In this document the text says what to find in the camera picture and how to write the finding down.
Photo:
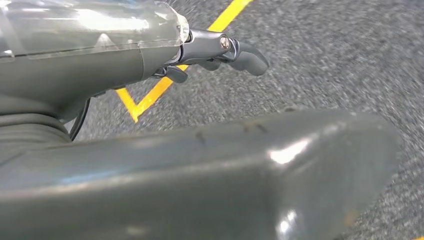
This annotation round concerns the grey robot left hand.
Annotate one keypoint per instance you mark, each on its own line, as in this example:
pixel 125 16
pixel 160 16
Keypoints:
pixel 82 73

